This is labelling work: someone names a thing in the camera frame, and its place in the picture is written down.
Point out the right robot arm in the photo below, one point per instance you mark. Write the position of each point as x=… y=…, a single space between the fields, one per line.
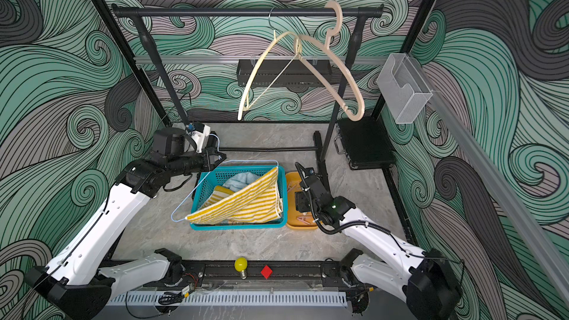
x=346 y=218

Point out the yellow light bulb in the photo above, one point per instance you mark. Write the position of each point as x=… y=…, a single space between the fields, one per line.
x=240 y=266

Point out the yellow plastic tray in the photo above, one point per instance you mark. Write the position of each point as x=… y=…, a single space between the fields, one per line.
x=292 y=213

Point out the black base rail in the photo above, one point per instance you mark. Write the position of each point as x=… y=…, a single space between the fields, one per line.
x=355 y=269

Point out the pink clothespin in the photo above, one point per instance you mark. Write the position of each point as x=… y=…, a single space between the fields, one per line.
x=305 y=220

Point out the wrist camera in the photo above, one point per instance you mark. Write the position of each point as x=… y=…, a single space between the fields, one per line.
x=199 y=134
x=309 y=172

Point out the black case on floor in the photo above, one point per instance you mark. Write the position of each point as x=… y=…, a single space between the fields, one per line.
x=365 y=143

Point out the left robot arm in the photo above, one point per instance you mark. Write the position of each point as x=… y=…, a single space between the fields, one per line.
x=140 y=181

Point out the light blue towel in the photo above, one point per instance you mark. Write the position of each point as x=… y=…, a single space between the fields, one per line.
x=240 y=181

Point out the pink wooden hanger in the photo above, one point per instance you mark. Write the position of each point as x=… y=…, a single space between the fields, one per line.
x=346 y=72

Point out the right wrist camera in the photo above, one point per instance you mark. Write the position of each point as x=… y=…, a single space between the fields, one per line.
x=309 y=172

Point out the red diamond marker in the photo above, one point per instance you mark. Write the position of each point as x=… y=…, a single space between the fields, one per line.
x=267 y=272

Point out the clear acrylic wall box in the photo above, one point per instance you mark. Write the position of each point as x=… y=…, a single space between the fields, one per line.
x=404 y=86

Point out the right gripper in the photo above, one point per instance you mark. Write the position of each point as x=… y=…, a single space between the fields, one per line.
x=300 y=197

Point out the white slotted cable duct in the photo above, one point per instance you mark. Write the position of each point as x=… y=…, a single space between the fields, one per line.
x=240 y=298

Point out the yellow striped towel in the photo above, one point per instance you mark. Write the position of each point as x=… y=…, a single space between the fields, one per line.
x=259 y=203

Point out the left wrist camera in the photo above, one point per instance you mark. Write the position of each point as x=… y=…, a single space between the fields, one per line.
x=199 y=134

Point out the cream plastic hanger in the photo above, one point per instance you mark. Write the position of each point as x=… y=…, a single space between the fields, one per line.
x=270 y=75

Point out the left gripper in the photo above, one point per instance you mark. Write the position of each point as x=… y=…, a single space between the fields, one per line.
x=205 y=157

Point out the black clothes rack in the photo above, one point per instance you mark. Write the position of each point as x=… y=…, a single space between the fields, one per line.
x=362 y=14

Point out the teal perforated plastic basket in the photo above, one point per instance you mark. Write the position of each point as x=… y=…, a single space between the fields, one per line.
x=209 y=186

